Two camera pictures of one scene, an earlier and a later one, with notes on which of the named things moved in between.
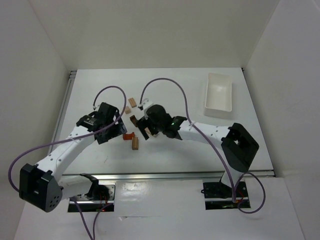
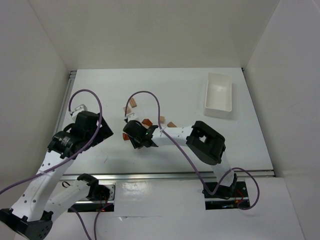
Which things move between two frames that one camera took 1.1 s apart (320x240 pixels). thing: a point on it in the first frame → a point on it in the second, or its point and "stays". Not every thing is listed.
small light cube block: (127, 110) stays
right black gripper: (144, 124) → (135, 142)
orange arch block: (128, 136) stays
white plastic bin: (218, 98) stays
